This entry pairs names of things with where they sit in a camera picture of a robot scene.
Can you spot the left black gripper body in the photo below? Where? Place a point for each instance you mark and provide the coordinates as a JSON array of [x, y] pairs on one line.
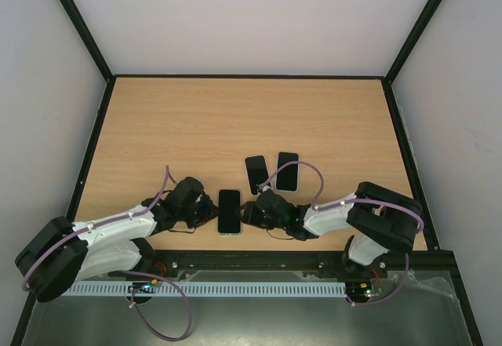
[[195, 216]]

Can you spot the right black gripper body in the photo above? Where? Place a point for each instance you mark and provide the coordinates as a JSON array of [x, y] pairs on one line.
[[250, 213]]

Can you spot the clear magsafe phone case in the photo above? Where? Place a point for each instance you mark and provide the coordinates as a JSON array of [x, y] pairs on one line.
[[229, 234]]

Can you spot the blue phone dark screen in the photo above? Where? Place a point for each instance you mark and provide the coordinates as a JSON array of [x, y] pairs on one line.
[[287, 171]]

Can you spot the light blue phone case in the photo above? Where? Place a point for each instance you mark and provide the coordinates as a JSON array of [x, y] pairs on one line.
[[288, 191]]

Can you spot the black phone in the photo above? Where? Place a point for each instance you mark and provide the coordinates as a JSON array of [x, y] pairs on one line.
[[257, 173]]

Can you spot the white translucent phone case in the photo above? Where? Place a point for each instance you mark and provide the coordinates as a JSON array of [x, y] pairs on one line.
[[251, 194]]

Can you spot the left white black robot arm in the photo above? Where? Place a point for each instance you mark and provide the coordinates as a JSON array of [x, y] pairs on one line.
[[66, 252]]

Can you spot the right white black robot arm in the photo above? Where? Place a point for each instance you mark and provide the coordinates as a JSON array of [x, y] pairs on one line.
[[387, 221]]

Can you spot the black aluminium frame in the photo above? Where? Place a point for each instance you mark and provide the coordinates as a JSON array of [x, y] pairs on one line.
[[434, 258]]

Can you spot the white slotted cable duct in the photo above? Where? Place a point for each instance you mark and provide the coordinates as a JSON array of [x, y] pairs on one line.
[[209, 289]]

